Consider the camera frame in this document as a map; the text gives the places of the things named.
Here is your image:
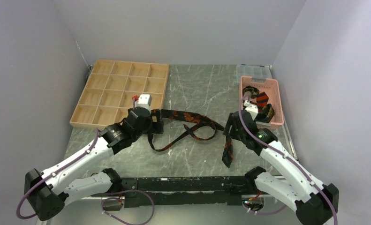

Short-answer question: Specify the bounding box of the pink perforated plastic basket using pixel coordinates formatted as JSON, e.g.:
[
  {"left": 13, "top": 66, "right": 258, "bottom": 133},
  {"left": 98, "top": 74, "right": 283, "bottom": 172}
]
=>
[{"left": 239, "top": 76, "right": 284, "bottom": 130}]

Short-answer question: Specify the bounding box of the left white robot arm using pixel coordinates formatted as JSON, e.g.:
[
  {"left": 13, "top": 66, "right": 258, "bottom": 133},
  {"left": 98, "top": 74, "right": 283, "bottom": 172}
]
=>
[{"left": 16, "top": 106, "right": 163, "bottom": 221}]

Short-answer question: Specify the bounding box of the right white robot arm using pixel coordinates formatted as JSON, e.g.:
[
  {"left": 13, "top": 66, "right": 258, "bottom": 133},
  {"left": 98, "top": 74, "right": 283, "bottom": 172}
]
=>
[{"left": 224, "top": 110, "right": 339, "bottom": 225}]

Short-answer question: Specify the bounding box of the red striped tie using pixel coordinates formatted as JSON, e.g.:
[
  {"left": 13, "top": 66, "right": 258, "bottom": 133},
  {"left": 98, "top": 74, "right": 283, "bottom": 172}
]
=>
[{"left": 256, "top": 92, "right": 269, "bottom": 108}]

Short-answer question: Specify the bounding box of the wooden compartment tray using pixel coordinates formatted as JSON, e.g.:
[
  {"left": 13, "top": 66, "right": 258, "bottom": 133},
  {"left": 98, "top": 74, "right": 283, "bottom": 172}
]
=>
[{"left": 70, "top": 59, "right": 169, "bottom": 130}]

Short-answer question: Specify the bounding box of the clear plastic organizer box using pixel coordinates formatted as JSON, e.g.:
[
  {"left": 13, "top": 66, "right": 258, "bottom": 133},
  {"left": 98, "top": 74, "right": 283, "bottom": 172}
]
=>
[{"left": 236, "top": 64, "right": 272, "bottom": 83}]

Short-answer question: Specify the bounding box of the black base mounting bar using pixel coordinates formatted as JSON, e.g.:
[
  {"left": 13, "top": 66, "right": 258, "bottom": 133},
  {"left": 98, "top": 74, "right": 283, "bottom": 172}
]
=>
[{"left": 90, "top": 167, "right": 274, "bottom": 208}]

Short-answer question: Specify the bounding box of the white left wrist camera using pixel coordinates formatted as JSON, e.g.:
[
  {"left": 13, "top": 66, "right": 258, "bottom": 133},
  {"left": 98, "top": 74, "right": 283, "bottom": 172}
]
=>
[{"left": 132, "top": 94, "right": 152, "bottom": 110}]

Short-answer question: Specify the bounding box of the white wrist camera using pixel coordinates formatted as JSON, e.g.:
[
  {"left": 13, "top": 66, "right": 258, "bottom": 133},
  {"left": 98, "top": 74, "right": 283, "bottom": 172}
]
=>
[
  {"left": 242, "top": 100, "right": 259, "bottom": 120},
  {"left": 132, "top": 94, "right": 152, "bottom": 110}
]

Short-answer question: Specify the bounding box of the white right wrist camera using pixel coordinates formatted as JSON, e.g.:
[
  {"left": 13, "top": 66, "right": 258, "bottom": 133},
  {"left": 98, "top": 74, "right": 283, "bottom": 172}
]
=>
[{"left": 242, "top": 100, "right": 259, "bottom": 120}]

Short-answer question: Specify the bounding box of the aluminium frame rail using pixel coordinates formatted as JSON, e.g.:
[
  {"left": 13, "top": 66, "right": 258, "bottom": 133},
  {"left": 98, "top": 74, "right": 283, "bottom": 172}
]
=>
[{"left": 44, "top": 178, "right": 317, "bottom": 201}]

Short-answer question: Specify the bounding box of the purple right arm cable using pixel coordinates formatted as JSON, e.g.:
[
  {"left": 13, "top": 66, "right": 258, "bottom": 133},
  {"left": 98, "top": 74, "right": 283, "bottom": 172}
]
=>
[{"left": 238, "top": 94, "right": 339, "bottom": 225}]

